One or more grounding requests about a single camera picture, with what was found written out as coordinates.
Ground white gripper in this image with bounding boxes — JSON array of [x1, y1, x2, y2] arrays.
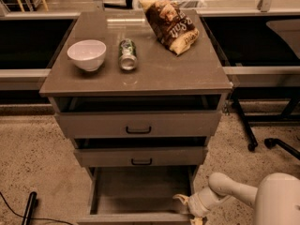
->
[[173, 186, 230, 225]]

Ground grey bottom drawer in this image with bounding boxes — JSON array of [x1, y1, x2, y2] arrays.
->
[[78, 166, 193, 225]]

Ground grey drawer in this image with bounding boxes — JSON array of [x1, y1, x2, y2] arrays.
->
[[74, 146, 207, 167], [55, 112, 221, 139], [78, 166, 193, 225]]

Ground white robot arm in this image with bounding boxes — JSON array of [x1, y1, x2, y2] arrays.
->
[[173, 172, 300, 225]]

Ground grey middle drawer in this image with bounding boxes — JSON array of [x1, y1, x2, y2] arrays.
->
[[74, 146, 207, 167]]

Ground grey top drawer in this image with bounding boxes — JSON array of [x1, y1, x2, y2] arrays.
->
[[55, 112, 221, 139]]

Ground grey drawer cabinet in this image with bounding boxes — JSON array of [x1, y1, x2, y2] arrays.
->
[[39, 9, 234, 186]]

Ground black chair base legs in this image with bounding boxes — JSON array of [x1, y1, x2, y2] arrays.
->
[[264, 138, 300, 160]]

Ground black chair leg left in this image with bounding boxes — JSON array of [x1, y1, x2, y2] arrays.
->
[[22, 191, 37, 225]]

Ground green soda can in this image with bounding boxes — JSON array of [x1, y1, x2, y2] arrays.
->
[[118, 38, 138, 71]]

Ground brown chip bag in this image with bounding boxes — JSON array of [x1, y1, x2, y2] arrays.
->
[[140, 0, 200, 55]]

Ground white bowl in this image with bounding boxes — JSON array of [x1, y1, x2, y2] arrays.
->
[[67, 39, 107, 71]]

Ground black floor cable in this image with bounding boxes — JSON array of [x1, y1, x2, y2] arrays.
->
[[0, 191, 74, 225]]

